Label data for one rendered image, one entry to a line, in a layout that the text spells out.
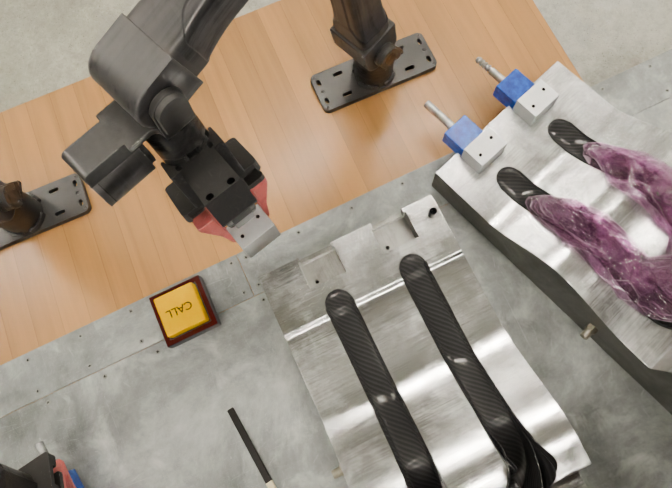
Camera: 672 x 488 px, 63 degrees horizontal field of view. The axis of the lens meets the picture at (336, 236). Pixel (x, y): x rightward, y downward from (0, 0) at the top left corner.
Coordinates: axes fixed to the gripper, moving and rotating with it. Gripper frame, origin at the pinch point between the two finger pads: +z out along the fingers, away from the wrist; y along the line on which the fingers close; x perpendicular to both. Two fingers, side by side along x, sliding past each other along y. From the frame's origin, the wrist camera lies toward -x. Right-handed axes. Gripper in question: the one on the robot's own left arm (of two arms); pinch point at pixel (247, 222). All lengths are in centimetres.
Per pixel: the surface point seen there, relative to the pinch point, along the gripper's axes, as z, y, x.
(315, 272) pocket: 11.8, 3.0, -3.6
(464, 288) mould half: 16.8, 16.7, -17.5
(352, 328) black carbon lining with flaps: 14.6, 2.1, -12.6
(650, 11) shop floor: 81, 145, 52
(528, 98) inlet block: 10.4, 42.3, -4.4
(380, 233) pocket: 12.5, 13.5, -4.8
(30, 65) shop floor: 23, -24, 157
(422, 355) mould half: 18.4, 6.8, -20.0
